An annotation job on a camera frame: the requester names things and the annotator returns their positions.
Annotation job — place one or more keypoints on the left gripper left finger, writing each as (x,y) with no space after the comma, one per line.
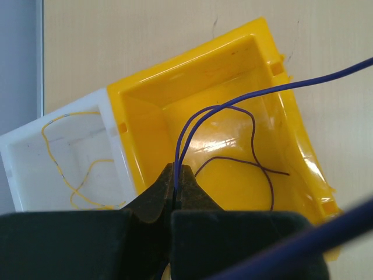
(130,243)

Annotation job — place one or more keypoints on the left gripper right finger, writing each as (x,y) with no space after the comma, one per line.
(206,239)

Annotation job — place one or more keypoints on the white plastic bin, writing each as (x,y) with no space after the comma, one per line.
(70,159)

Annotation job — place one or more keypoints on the yellow plastic bin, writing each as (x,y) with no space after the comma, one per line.
(255,157)

